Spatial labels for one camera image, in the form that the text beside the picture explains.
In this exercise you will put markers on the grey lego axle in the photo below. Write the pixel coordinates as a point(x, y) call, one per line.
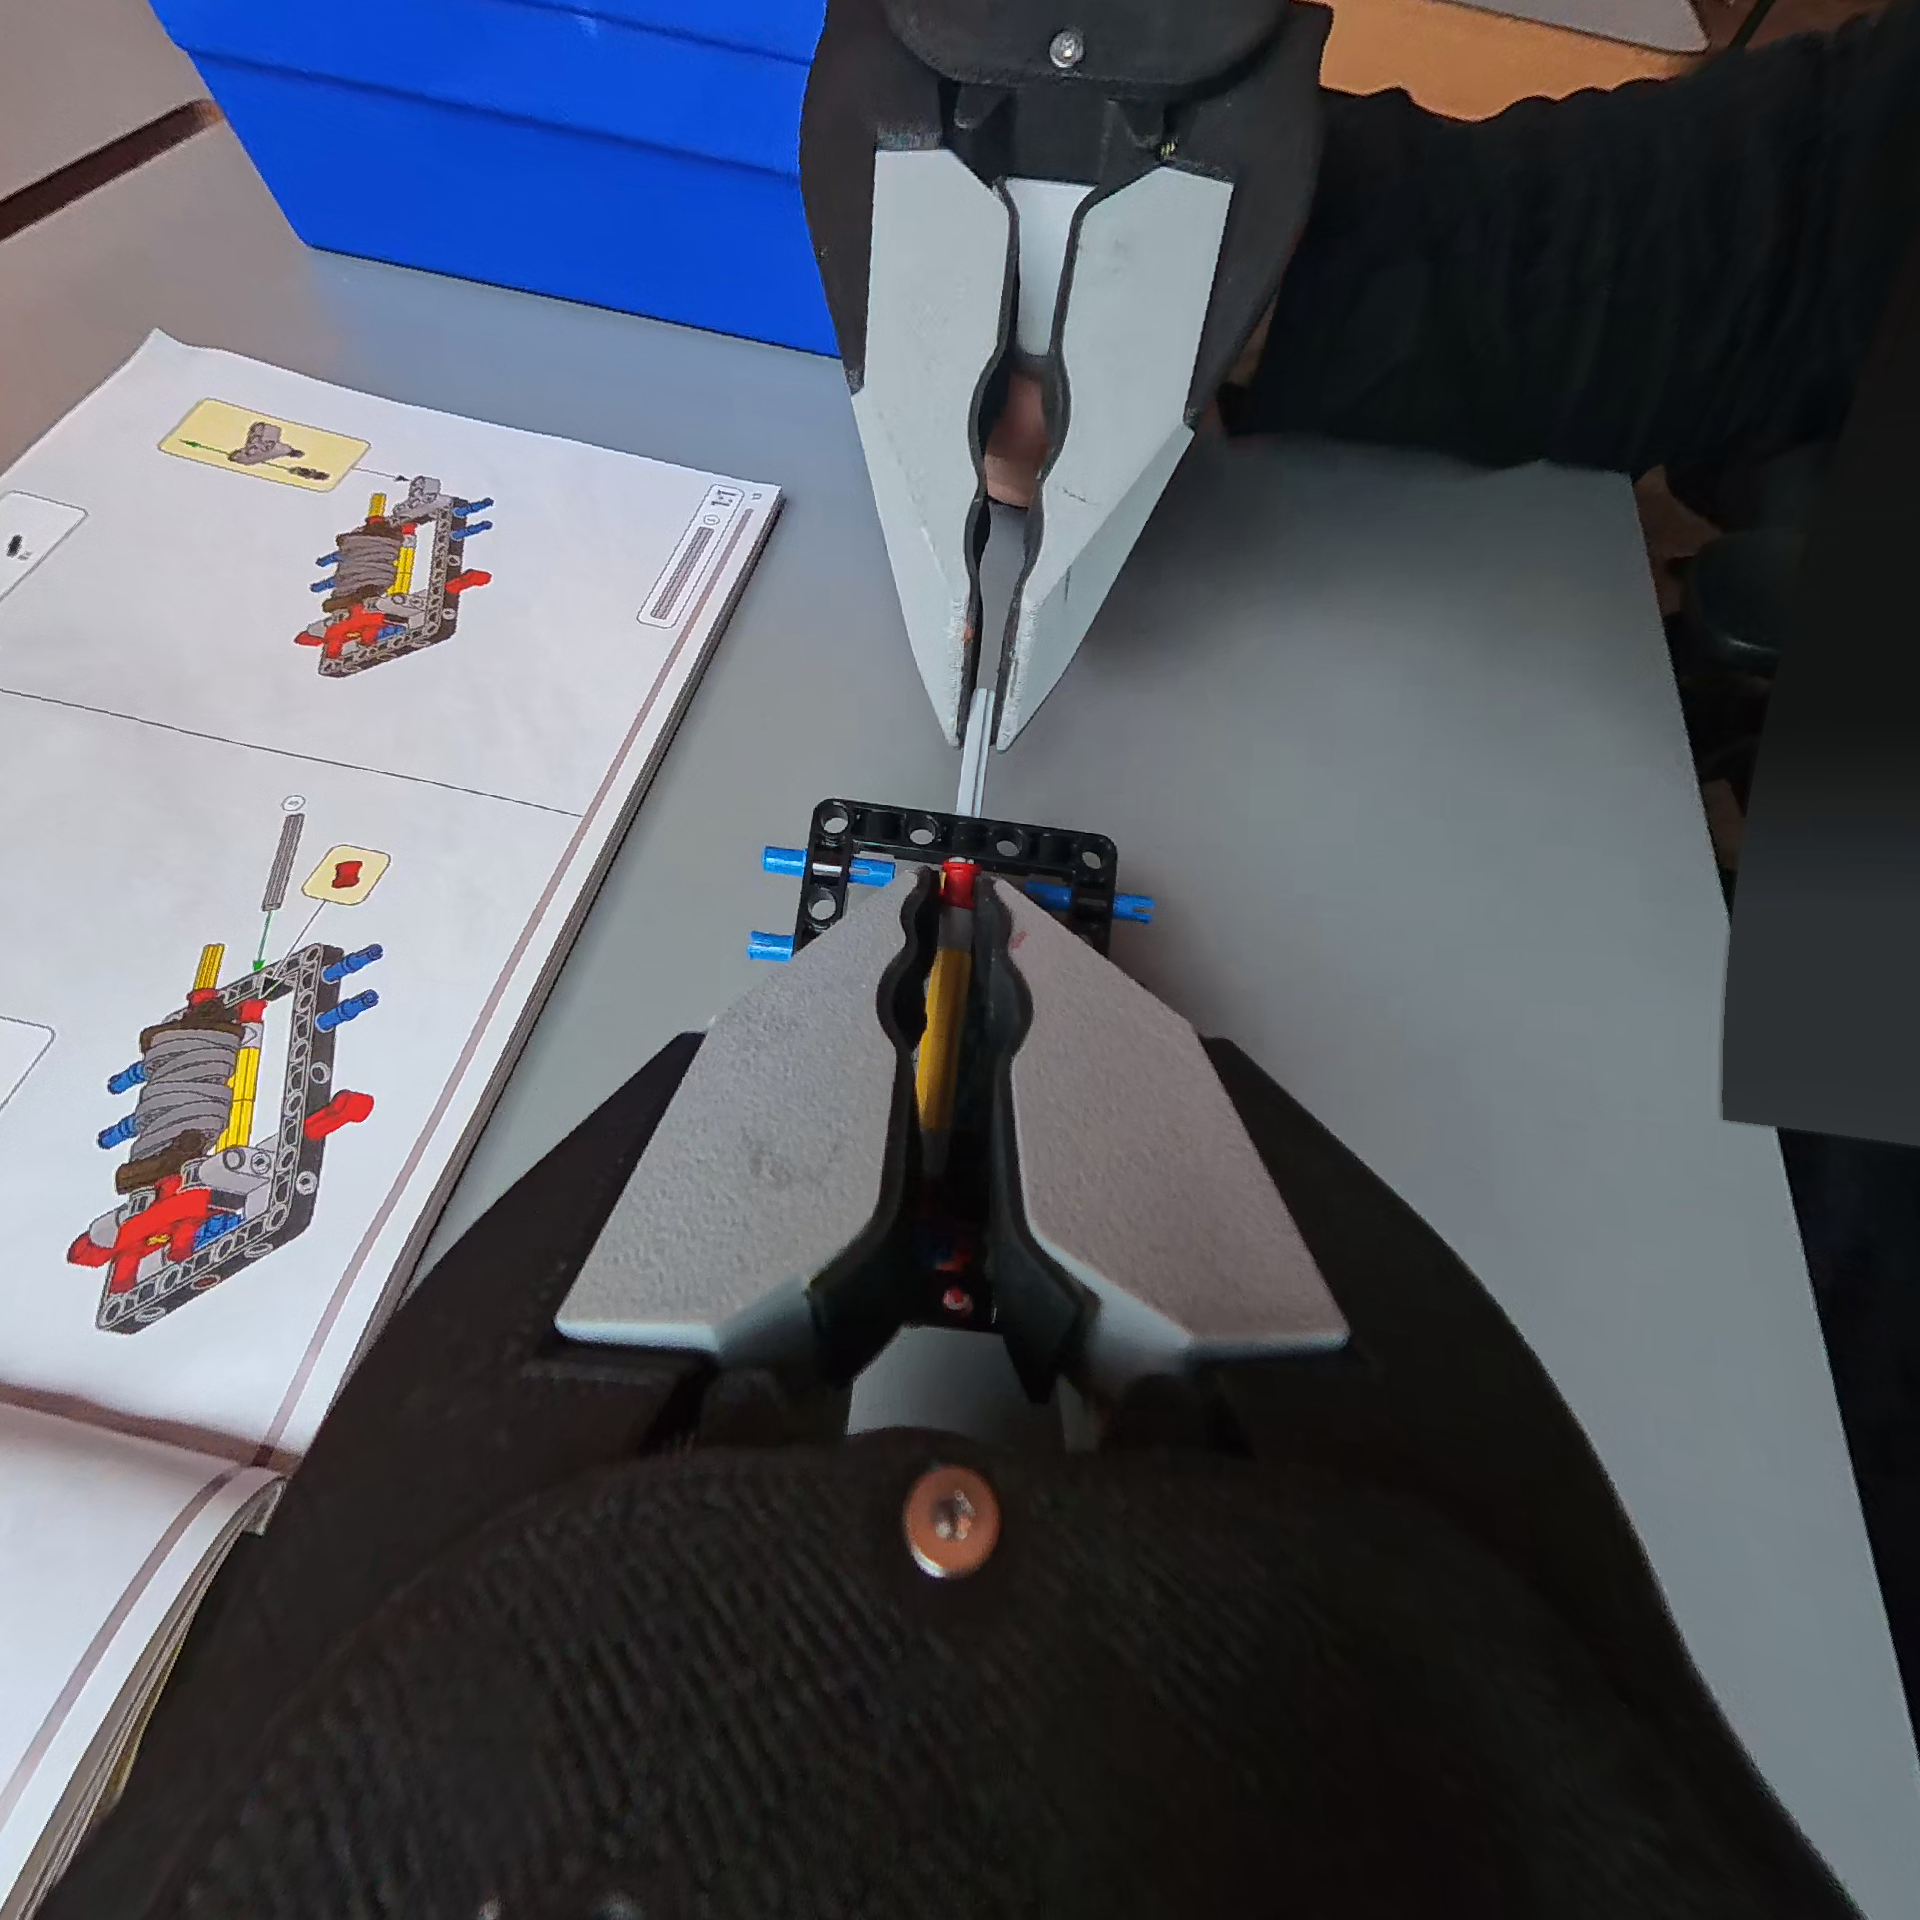
point(971, 760)

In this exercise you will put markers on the black lego frame assembly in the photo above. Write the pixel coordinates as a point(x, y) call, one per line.
point(826, 884)

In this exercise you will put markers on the blue storage bin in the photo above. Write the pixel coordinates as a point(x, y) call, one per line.
point(529, 182)

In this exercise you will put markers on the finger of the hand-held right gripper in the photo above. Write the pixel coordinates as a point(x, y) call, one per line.
point(921, 333)
point(1142, 333)

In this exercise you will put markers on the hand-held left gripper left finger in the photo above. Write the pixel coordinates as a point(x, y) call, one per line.
point(764, 1172)

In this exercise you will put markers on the lego instruction booklet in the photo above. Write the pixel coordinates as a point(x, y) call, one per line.
point(449, 674)

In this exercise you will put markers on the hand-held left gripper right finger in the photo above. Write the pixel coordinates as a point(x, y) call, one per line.
point(1159, 1185)

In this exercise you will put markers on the person's right hand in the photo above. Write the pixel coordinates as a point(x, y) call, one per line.
point(1023, 432)

